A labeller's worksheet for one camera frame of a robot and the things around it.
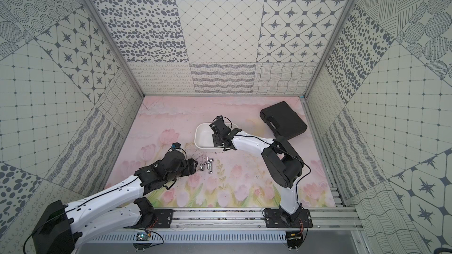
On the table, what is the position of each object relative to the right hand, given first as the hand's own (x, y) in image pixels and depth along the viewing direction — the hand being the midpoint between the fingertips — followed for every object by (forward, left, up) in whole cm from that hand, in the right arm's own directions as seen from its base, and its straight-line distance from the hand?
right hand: (221, 138), depth 93 cm
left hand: (-15, +12, +4) cm, 19 cm away
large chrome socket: (-14, +9, -5) cm, 17 cm away
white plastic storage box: (+4, +11, -6) cm, 13 cm away
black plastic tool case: (+14, -36, -2) cm, 39 cm away
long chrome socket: (-11, +5, -5) cm, 13 cm away
